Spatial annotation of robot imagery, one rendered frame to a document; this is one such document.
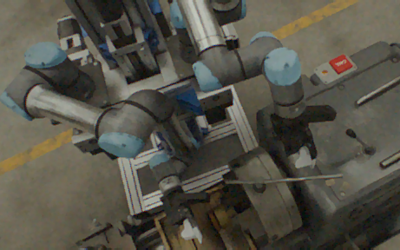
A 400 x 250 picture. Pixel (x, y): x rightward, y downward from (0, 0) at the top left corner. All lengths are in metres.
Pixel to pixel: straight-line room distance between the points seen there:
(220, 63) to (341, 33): 2.33
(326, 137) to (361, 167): 0.14
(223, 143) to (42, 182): 1.29
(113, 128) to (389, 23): 2.55
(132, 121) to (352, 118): 0.68
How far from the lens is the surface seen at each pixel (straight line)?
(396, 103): 1.33
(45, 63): 1.44
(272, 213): 1.19
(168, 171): 1.39
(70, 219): 2.78
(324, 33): 3.15
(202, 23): 0.93
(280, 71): 0.80
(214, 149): 2.39
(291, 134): 0.95
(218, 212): 1.29
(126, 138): 1.13
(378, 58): 1.42
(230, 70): 0.88
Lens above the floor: 2.35
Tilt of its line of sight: 65 degrees down
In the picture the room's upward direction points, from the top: 9 degrees counter-clockwise
